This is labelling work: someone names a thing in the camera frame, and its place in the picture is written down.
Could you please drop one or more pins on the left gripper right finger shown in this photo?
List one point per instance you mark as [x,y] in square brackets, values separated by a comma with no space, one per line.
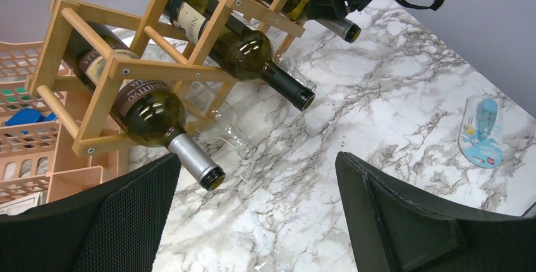
[395,226]

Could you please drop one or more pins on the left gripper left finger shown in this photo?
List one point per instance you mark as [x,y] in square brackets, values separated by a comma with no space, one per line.
[115,226]

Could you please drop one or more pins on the green wine bottle front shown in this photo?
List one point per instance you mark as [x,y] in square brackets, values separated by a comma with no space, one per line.
[148,111]

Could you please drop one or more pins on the tall clear glass bottle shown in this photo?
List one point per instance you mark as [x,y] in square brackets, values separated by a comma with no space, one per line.
[213,117]

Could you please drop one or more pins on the wooden wine rack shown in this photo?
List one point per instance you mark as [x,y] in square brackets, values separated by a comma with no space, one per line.
[157,59]

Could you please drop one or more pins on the blue item in organizer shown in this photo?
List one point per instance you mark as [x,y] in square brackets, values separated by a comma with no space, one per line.
[28,116]

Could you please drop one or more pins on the pink plastic file organizer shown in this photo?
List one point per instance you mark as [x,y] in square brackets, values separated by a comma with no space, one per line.
[38,165]

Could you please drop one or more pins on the clear bottle blue label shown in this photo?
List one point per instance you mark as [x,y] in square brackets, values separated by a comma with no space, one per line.
[480,136]

